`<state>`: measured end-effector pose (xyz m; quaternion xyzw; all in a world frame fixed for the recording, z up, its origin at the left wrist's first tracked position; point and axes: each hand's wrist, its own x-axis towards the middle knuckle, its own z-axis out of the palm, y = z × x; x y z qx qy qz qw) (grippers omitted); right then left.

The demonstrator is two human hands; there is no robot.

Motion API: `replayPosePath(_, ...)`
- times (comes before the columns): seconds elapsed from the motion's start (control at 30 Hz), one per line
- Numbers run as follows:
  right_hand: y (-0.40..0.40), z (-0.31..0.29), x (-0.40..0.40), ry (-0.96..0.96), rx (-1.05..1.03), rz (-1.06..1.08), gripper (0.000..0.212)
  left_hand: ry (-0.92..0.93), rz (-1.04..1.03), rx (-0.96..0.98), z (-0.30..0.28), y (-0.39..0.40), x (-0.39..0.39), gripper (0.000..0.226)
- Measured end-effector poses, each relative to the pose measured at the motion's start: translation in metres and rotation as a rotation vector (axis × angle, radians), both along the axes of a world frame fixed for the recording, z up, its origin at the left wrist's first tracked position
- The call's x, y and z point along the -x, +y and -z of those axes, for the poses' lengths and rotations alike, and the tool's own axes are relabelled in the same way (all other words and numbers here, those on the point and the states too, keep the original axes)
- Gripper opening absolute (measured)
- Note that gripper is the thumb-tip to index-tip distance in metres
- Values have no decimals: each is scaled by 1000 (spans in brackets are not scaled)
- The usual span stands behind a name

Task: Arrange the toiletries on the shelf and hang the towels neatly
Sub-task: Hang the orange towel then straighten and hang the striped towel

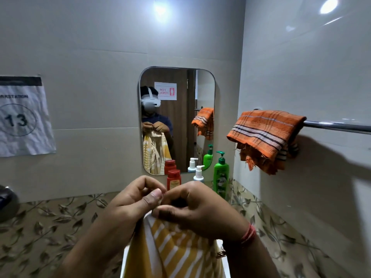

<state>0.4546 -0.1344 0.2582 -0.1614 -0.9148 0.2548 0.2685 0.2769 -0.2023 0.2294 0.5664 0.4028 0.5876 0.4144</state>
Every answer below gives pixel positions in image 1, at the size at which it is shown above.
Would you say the rounded wall mirror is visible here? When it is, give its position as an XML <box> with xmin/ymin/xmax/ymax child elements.
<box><xmin>138</xmin><ymin>66</ymin><xmax>217</xmax><ymax>176</ymax></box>

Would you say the black towel bar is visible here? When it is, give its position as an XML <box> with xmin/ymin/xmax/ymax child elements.
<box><xmin>302</xmin><ymin>119</ymin><xmax>371</xmax><ymax>135</ymax></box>

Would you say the person's right hand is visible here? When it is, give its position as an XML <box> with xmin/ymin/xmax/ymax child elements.
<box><xmin>151</xmin><ymin>180</ymin><xmax>250</xmax><ymax>244</ymax></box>

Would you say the person's left forearm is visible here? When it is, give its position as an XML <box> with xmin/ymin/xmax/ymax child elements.
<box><xmin>53</xmin><ymin>210</ymin><xmax>143</xmax><ymax>278</ymax></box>

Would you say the person's left hand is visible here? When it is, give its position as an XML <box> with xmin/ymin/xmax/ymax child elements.
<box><xmin>108</xmin><ymin>175</ymin><xmax>168</xmax><ymax>230</ymax></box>

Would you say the red thread bracelet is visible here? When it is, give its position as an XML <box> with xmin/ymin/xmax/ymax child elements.
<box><xmin>215</xmin><ymin>224</ymin><xmax>258</xmax><ymax>259</ymax></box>

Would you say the blue white pump bottle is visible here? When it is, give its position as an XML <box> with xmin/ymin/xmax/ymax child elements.
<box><xmin>193</xmin><ymin>164</ymin><xmax>206</xmax><ymax>183</ymax></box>

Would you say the white crumpled paper sign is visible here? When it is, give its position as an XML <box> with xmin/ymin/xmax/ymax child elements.
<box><xmin>0</xmin><ymin>75</ymin><xmax>57</xmax><ymax>158</ymax></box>

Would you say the yellow striped towel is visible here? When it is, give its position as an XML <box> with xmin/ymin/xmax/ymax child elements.
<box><xmin>123</xmin><ymin>212</ymin><xmax>226</xmax><ymax>278</ymax></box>

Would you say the orange plaid towel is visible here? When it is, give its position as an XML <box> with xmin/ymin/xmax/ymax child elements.
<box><xmin>226</xmin><ymin>109</ymin><xmax>308</xmax><ymax>176</ymax></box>

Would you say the chrome wall valve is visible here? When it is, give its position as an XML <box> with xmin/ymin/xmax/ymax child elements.
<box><xmin>0</xmin><ymin>184</ymin><xmax>21</xmax><ymax>224</ymax></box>

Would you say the green pump bottle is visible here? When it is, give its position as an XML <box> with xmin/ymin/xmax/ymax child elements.
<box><xmin>212</xmin><ymin>151</ymin><xmax>230</xmax><ymax>201</ymax></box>

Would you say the red bottle with yellow label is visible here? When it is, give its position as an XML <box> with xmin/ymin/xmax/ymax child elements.
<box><xmin>166</xmin><ymin>169</ymin><xmax>182</xmax><ymax>191</ymax></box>

